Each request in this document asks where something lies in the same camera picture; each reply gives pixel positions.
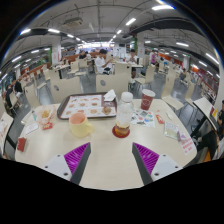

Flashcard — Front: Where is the white printed card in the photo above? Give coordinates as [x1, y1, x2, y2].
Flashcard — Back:
[23, 122, 40, 136]

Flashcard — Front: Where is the small brown bun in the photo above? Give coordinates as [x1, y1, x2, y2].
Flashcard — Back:
[102, 105, 113, 116]

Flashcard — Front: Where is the colourful sticker sheet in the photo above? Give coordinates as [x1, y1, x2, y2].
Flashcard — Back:
[130, 109, 156, 129]

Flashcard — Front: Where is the crumpled white napkin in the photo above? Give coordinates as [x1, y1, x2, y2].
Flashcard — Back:
[103, 88, 117, 102]

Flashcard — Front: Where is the ceiling air conditioner unit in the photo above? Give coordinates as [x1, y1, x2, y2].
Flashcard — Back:
[62, 17, 84, 28]

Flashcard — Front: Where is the yellow mug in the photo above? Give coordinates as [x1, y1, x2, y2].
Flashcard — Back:
[68, 112, 95, 138]

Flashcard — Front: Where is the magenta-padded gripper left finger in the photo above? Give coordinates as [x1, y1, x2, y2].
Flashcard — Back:
[39, 142, 92, 185]

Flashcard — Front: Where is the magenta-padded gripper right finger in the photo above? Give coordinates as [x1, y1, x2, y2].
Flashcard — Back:
[131, 142, 184, 185]

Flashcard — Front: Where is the clear plastic drink bottle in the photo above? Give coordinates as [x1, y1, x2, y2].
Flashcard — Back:
[114, 91, 135, 138]

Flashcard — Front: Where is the group of beige chairs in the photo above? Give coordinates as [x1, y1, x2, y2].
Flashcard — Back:
[19, 56, 201, 111]

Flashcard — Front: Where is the green printed flyer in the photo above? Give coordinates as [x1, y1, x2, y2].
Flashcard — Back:
[163, 120, 181, 141]

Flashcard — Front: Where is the red paper cup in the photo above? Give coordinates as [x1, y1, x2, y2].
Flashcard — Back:
[140, 88, 156, 111]

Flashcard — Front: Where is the neighbouring beige table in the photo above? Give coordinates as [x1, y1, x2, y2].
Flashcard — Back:
[0, 111, 14, 158]
[193, 97, 219, 131]

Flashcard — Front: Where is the red carton box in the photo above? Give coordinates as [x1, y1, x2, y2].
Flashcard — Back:
[16, 136, 28, 153]

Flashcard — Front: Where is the group of ceiling lights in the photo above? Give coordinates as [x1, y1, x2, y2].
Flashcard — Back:
[0, 3, 221, 78]

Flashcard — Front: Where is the dark tray with printed liner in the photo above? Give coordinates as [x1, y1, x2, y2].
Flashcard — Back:
[56, 92, 118, 120]

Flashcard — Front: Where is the person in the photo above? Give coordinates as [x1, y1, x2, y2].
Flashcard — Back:
[94, 48, 113, 75]
[13, 79, 25, 98]
[149, 51, 158, 66]
[78, 49, 88, 60]
[196, 99, 224, 161]
[4, 84, 18, 111]
[128, 49, 140, 65]

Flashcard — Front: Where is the pink and white flyer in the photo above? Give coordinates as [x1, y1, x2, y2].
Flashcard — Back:
[179, 132, 198, 156]

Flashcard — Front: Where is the clear plastic food bag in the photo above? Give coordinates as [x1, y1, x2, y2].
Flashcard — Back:
[34, 104, 58, 126]

